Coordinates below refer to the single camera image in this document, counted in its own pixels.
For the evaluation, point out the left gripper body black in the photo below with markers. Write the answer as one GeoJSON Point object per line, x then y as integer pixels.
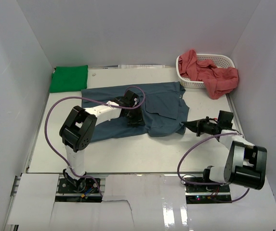
{"type": "Point", "coordinates": [134, 116]}

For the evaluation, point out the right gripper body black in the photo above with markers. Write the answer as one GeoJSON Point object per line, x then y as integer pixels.
{"type": "Point", "coordinates": [204, 126]}

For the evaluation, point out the blue t shirt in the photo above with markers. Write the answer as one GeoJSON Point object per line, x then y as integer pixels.
{"type": "Point", "coordinates": [164, 112]}

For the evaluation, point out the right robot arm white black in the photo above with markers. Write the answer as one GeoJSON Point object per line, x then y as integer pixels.
{"type": "Point", "coordinates": [246, 163]}

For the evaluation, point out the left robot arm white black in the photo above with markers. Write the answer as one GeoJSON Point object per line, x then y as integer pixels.
{"type": "Point", "coordinates": [79, 126]}

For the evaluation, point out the red t shirt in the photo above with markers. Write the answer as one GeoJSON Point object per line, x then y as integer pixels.
{"type": "Point", "coordinates": [218, 81]}

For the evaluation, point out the white perforated plastic basket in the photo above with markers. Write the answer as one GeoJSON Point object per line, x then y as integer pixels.
{"type": "Point", "coordinates": [221, 61]}

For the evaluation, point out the folded green t shirt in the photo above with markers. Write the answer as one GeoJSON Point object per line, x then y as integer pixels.
{"type": "Point", "coordinates": [69, 79]}

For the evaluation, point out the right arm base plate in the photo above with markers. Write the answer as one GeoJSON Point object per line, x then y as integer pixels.
{"type": "Point", "coordinates": [206, 194]}

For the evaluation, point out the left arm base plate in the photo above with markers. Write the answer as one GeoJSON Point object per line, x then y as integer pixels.
{"type": "Point", "coordinates": [87, 192]}

